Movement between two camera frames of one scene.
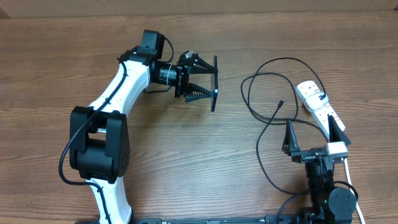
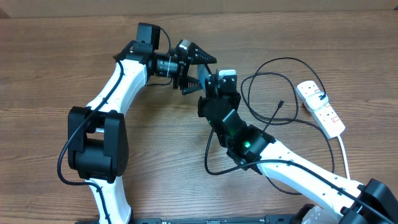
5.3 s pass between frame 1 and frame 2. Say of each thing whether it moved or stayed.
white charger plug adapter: stayed
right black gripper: moved
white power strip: stayed
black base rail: stayed
